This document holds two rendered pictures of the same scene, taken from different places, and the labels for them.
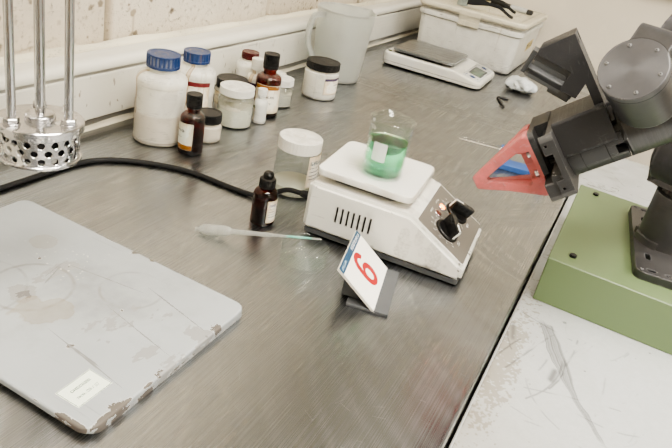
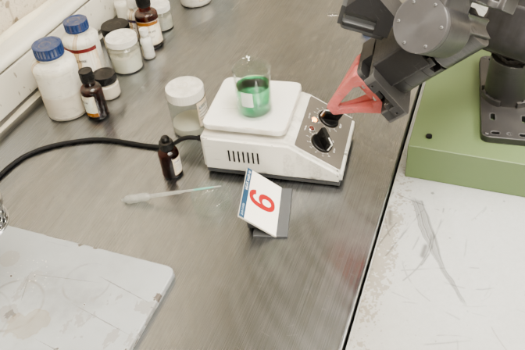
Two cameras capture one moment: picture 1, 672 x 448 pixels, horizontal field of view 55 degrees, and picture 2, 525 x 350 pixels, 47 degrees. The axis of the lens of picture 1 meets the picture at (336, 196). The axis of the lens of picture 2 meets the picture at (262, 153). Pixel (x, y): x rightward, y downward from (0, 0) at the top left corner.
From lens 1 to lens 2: 0.22 m
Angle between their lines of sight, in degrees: 15
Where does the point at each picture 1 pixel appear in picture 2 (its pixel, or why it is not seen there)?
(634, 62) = (419, 18)
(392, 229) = (276, 157)
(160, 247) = (98, 229)
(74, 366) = not seen: outside the picture
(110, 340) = (83, 334)
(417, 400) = (319, 310)
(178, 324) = (128, 303)
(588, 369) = (452, 235)
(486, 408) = (373, 300)
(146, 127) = (55, 108)
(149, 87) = (45, 78)
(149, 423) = not seen: outside the picture
